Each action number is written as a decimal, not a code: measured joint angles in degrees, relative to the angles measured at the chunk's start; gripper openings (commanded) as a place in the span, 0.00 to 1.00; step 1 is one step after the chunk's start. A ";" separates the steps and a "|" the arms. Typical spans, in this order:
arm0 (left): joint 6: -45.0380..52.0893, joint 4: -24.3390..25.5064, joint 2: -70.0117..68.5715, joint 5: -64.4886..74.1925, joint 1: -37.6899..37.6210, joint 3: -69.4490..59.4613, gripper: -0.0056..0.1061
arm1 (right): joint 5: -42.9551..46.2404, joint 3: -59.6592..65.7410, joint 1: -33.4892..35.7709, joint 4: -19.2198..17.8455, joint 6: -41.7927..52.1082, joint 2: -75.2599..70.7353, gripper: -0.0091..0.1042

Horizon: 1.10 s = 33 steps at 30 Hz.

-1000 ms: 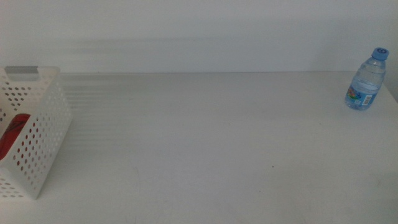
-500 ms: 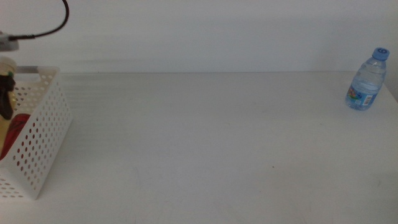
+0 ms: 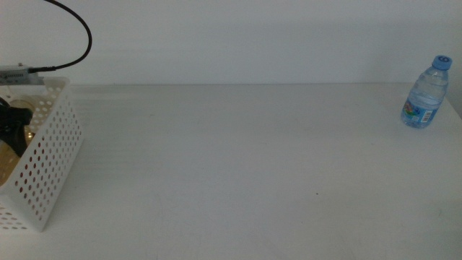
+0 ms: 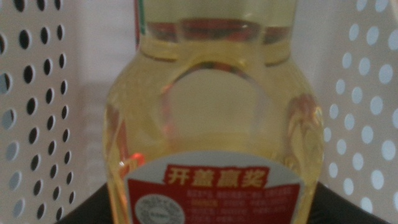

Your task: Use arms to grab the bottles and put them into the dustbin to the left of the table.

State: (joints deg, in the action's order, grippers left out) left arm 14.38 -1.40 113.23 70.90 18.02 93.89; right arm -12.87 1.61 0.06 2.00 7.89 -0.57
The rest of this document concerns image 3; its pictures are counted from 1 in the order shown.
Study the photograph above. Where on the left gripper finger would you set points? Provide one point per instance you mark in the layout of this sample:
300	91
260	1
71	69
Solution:
18	117

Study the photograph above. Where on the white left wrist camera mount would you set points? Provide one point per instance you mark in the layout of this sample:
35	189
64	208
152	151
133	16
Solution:
18	76

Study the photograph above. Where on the clear water bottle blue cap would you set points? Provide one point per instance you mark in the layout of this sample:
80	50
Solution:
426	97

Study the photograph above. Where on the yellow juice bottle white cap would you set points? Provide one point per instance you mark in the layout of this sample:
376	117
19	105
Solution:
7	162

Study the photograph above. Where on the white perforated plastic basket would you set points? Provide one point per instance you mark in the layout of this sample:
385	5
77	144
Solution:
47	159

